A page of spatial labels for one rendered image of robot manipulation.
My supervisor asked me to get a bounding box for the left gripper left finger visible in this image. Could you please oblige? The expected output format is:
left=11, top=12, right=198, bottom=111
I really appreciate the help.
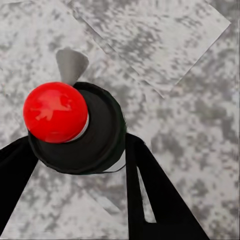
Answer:
left=0, top=136, right=39, bottom=236

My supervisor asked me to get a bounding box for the insectifuge atomizer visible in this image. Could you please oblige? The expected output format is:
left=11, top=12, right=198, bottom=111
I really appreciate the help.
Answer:
left=23, top=49, right=127, bottom=176

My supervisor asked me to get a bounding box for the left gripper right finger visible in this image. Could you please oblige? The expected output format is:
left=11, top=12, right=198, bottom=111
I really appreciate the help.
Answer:
left=125, top=132, right=210, bottom=240

